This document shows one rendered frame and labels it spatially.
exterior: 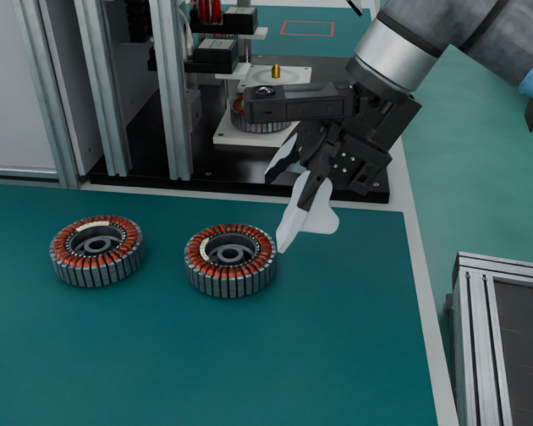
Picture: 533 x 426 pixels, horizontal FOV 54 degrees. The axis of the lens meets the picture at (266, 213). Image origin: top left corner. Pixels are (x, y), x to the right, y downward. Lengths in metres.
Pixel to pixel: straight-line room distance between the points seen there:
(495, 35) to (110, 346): 0.48
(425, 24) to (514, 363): 1.01
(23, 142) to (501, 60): 0.67
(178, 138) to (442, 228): 1.50
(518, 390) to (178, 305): 0.90
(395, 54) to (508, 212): 1.83
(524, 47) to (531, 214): 1.84
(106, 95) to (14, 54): 0.13
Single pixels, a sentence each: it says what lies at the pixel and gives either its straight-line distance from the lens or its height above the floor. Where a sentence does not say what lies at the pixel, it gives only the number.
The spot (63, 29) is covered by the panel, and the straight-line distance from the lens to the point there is 0.81.
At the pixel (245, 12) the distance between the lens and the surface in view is 1.14.
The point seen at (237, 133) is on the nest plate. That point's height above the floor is 0.78.
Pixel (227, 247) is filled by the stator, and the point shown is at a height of 0.78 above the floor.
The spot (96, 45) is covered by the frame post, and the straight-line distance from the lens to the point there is 0.77.
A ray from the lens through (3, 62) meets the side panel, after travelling 0.84.
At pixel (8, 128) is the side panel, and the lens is 0.89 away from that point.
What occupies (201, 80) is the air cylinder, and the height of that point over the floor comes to 0.78.
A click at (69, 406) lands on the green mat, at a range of 0.56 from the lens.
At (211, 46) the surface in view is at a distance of 0.92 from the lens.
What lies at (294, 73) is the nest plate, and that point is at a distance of 1.21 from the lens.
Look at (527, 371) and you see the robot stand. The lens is 1.38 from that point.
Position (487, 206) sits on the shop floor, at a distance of 2.32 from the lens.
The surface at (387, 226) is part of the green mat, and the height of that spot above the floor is 0.75.
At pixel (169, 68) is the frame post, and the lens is 0.75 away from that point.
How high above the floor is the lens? 1.18
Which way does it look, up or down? 34 degrees down
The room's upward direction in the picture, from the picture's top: straight up
